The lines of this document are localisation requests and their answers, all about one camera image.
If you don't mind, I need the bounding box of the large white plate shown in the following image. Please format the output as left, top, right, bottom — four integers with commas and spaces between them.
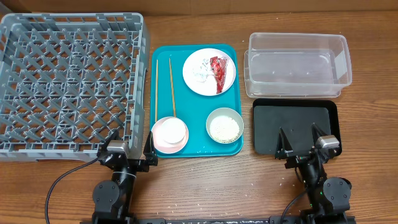
182, 48, 236, 96

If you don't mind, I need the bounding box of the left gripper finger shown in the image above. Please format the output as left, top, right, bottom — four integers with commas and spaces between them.
99, 129, 120, 152
143, 131, 158, 166

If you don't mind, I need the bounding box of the small pink plate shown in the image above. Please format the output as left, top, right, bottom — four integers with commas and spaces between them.
151, 116, 189, 154

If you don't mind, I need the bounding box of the white rice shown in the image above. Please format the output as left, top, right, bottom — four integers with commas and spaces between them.
210, 116, 240, 144

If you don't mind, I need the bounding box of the clear plastic bin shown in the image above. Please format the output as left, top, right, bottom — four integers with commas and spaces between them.
244, 32, 353, 98

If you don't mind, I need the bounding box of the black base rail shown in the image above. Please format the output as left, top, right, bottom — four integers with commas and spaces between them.
80, 216, 356, 224

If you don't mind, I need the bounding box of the black tray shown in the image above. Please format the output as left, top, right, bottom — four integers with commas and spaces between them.
252, 98, 341, 155

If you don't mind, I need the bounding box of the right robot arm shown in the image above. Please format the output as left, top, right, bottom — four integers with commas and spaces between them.
275, 123, 355, 223

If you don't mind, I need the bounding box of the white tissue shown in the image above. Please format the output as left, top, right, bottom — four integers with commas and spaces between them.
192, 58, 213, 82

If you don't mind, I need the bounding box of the red snack wrapper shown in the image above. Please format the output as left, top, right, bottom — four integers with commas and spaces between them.
210, 57, 228, 94

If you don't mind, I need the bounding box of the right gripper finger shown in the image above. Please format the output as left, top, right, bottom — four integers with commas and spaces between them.
275, 128, 293, 159
311, 123, 327, 146

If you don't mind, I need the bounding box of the white paper cup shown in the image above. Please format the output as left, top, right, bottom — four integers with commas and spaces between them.
160, 118, 186, 144

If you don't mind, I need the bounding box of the teal plastic tray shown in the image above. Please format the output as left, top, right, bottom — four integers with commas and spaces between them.
150, 44, 244, 158

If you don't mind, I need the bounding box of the grey dishwasher rack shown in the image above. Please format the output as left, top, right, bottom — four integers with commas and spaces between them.
1, 12, 150, 162

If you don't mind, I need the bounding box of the grey-green bowl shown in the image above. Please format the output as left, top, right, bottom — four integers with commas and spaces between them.
206, 108, 244, 143

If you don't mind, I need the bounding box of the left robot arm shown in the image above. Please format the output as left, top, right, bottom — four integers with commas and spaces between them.
91, 131, 158, 223

